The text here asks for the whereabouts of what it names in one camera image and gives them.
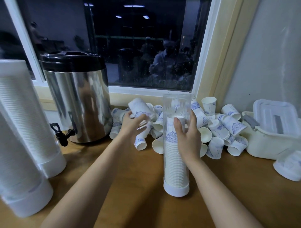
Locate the white plastic lid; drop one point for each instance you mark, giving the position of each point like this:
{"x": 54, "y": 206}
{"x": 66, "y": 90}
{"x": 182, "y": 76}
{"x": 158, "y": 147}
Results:
{"x": 275, "y": 117}

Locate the person's left forearm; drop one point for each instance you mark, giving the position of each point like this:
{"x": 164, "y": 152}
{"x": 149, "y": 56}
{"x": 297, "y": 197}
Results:
{"x": 84, "y": 188}

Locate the person's left hand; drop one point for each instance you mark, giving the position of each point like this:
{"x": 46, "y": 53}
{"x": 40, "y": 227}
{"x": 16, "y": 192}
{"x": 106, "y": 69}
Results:
{"x": 128, "y": 127}

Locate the single blue-printed paper cup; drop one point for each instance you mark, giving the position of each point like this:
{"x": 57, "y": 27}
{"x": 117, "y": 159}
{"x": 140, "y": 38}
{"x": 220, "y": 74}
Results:
{"x": 139, "y": 107}

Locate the nested stack of paper cups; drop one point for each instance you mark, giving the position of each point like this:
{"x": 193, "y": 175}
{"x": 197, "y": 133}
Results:
{"x": 173, "y": 164}
{"x": 14, "y": 164}
{"x": 288, "y": 165}
{"x": 26, "y": 117}

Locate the stainless steel water dispenser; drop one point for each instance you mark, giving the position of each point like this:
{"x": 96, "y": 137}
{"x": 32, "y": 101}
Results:
{"x": 80, "y": 98}

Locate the person's right forearm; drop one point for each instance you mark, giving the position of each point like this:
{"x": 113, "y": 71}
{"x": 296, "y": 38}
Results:
{"x": 223, "y": 197}

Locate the pile of paper cups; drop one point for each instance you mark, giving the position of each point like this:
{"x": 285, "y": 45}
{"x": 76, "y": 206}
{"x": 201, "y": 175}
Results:
{"x": 221, "y": 127}

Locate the white tube cap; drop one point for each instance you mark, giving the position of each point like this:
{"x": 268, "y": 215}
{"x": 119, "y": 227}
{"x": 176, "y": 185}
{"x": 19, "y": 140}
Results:
{"x": 12, "y": 66}

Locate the translucent plastic box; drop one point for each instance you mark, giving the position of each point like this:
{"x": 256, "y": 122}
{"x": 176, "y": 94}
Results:
{"x": 268, "y": 145}

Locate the person's right hand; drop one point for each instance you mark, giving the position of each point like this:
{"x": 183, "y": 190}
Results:
{"x": 189, "y": 141}

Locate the white framed window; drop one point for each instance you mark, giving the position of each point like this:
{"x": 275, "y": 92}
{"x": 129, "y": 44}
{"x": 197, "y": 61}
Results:
{"x": 141, "y": 37}

